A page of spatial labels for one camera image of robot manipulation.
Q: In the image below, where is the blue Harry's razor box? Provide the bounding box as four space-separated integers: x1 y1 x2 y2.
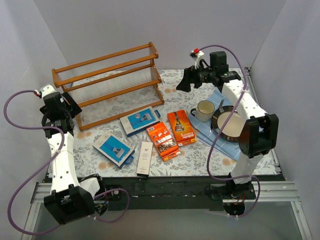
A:
92 130 135 168
120 106 161 137

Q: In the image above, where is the orange razor pack with pictures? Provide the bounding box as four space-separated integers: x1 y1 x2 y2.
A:
146 122 181 162

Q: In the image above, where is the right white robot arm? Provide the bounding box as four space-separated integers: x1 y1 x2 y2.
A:
176 48 279 199

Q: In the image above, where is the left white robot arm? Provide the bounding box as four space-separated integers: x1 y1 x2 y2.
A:
40 84 107 225

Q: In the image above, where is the wooden three-tier shelf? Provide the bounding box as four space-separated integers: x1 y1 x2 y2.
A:
51 42 165 131

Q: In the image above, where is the white enamel mug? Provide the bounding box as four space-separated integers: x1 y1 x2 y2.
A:
190 100 215 122

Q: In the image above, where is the black rimmed plate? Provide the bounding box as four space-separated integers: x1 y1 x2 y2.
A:
210 105 244 143

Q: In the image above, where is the orange Gillette Fusion5 box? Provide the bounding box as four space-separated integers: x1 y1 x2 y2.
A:
167 109 197 147

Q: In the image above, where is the floral table mat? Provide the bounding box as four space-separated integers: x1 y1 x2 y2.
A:
47 67 282 179

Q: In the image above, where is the tall beige slim box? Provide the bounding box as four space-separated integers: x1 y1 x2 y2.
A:
136 141 153 177

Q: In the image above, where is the aluminium rail frame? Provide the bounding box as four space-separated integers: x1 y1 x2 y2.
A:
21 66 313 240

